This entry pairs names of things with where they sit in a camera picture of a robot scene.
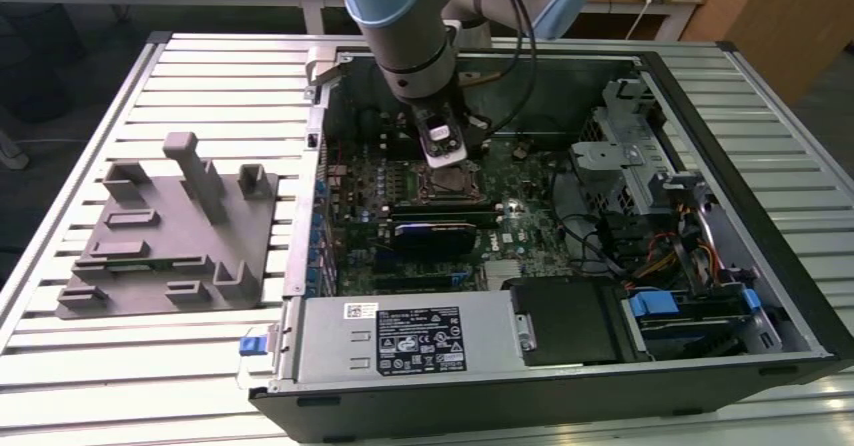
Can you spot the silver CPU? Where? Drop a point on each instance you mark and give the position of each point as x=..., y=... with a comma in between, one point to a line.
x=454, y=183

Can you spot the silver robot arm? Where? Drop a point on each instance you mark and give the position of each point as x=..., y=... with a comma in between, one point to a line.
x=408, y=56

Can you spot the CPU socket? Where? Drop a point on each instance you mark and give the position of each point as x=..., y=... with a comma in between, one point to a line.
x=424, y=191

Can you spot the round coin battery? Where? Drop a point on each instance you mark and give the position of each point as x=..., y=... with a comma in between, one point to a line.
x=525, y=150

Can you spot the green RAM stick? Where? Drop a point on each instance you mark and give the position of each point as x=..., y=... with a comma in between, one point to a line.
x=444, y=221

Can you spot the silver metal drive cage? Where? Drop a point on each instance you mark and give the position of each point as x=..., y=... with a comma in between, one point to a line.
x=604, y=156

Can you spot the black graphics card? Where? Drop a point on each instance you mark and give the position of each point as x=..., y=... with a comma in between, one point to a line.
x=434, y=240

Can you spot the green motherboard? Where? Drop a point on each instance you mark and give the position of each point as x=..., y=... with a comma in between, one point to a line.
x=534, y=236

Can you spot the silver chipset heatsink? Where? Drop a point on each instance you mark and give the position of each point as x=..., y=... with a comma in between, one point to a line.
x=502, y=273

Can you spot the black plastic shroud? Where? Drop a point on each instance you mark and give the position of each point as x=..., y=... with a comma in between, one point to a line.
x=568, y=323

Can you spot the hard disk in blue carrier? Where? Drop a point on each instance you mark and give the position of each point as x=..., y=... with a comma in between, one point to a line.
x=656, y=306

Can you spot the silver power supply unit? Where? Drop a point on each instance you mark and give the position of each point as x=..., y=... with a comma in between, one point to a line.
x=321, y=346

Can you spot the grey parts rack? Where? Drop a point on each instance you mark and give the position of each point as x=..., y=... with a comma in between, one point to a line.
x=174, y=246

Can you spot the wooden cabinet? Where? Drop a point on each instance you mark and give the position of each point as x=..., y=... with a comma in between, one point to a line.
x=788, y=21

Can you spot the blue plastic latch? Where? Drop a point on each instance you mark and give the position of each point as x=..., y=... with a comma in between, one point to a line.
x=251, y=346

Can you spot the black open PC case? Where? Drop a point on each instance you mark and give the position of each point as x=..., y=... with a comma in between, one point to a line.
x=468, y=411

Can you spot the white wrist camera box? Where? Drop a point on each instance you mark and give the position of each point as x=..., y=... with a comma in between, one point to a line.
x=448, y=161

